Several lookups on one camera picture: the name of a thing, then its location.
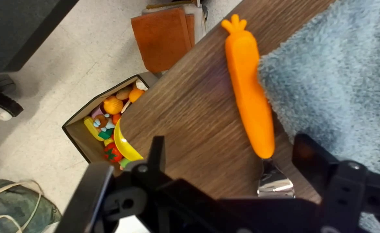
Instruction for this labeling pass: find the blue folded towel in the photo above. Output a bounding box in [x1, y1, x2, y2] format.
[258, 0, 380, 233]

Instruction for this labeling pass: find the green bag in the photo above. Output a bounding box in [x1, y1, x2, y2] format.
[0, 179, 63, 233]

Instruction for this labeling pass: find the fork with orange carrot handle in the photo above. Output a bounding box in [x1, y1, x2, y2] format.
[220, 13, 295, 200]

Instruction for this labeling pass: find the brown stool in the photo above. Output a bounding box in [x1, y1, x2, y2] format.
[129, 5, 197, 75]

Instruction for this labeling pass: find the cardboard box of toys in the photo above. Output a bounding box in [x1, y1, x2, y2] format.
[60, 73, 158, 172]

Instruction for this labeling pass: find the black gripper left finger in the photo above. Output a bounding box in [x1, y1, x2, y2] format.
[145, 135, 167, 179]

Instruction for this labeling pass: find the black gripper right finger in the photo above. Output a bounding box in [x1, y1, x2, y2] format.
[291, 131, 344, 202]

